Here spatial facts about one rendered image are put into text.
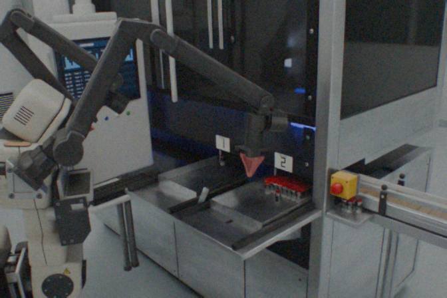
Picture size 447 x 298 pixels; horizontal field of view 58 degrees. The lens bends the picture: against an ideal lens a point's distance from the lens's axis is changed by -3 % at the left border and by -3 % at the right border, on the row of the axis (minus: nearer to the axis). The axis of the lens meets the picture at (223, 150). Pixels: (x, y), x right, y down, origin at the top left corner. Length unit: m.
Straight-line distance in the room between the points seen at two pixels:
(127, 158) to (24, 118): 0.90
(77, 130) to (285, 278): 1.08
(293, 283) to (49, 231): 0.97
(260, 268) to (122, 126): 0.93
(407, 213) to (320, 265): 0.39
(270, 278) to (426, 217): 0.74
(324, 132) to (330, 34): 0.32
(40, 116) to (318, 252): 1.07
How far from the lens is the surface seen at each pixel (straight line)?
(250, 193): 1.64
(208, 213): 1.51
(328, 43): 1.37
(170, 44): 1.10
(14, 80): 6.58
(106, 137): 2.03
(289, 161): 1.56
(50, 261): 1.48
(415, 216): 1.48
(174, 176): 1.84
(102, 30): 1.97
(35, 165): 1.18
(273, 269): 1.84
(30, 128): 1.31
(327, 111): 1.41
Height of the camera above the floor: 1.58
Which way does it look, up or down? 19 degrees down
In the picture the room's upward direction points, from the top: 2 degrees counter-clockwise
